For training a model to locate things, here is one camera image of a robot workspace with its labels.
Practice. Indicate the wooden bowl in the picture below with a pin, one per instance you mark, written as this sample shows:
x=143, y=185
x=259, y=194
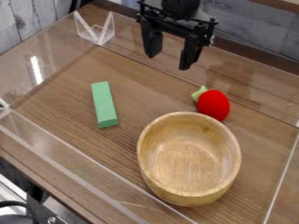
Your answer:
x=188, y=157

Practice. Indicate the red plush fruit green leaf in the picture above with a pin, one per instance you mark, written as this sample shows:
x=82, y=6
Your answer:
x=212, y=103

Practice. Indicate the black metal stand base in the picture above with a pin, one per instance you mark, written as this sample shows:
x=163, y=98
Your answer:
x=38, y=214

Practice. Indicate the green rectangular block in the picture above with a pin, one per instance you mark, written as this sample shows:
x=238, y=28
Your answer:
x=104, y=105

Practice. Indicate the clear acrylic tray wall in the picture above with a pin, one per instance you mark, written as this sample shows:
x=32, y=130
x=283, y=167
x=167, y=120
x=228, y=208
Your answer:
x=87, y=164

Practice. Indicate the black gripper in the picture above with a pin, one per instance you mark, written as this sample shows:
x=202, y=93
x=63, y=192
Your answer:
x=180, y=17

